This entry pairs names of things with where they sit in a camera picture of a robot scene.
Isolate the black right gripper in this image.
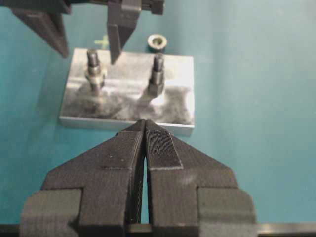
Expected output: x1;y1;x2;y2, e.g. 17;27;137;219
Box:
7;0;164;65

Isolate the left shaft with washer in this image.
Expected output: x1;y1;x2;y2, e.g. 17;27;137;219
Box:
85;49;107;96

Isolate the yellow tape cross marker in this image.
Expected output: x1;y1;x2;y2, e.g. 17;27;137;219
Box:
94;35;109;50

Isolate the right black metal shaft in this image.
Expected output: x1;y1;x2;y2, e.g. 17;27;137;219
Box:
148;53;165;97

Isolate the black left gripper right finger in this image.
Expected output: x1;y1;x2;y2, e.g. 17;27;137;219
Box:
145;120;256;237

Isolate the grey metal base plate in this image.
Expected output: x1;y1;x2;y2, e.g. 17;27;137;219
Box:
59;48;195;136

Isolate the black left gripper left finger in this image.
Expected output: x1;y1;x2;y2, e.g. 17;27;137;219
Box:
19;120;145;237

